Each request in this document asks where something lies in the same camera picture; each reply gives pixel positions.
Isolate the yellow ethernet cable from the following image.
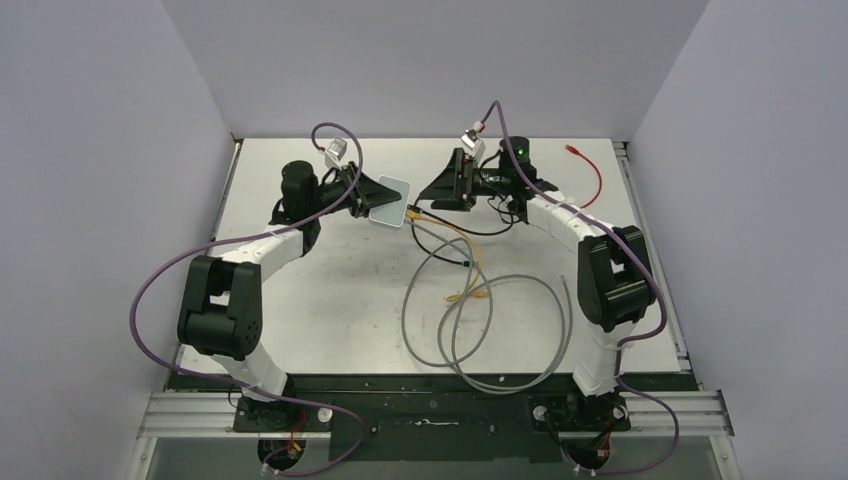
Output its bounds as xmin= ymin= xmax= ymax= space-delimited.
xmin=407 ymin=208 xmax=490 ymax=304

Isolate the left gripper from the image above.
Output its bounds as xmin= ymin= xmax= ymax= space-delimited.
xmin=307 ymin=162 xmax=400 ymax=218

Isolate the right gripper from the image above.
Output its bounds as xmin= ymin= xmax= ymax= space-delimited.
xmin=418 ymin=149 xmax=510 ymax=213

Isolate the white network switch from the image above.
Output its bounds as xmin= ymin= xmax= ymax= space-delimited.
xmin=368 ymin=175 xmax=412 ymax=230

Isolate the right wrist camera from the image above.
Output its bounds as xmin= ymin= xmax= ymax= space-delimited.
xmin=460 ymin=121 xmax=486 ymax=161

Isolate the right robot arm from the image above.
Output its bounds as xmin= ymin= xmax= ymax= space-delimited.
xmin=418 ymin=136 xmax=660 ymax=428

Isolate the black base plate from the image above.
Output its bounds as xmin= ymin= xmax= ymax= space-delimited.
xmin=142 ymin=374 xmax=697 ymax=472

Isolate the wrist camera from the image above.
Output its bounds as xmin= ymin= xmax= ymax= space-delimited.
xmin=460 ymin=121 xmax=486 ymax=161
xmin=323 ymin=138 xmax=347 ymax=169

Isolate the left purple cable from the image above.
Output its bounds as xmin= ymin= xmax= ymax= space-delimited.
xmin=129 ymin=122 xmax=367 ymax=478

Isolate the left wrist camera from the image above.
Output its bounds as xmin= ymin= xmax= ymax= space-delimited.
xmin=323 ymin=138 xmax=347 ymax=169

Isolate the red ethernet cable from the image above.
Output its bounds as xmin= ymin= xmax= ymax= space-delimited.
xmin=564 ymin=143 xmax=604 ymax=210

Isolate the aluminium rail frame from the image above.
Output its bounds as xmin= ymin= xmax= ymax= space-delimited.
xmin=125 ymin=139 xmax=743 ymax=480

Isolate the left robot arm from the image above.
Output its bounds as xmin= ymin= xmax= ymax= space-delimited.
xmin=177 ymin=160 xmax=411 ymax=431

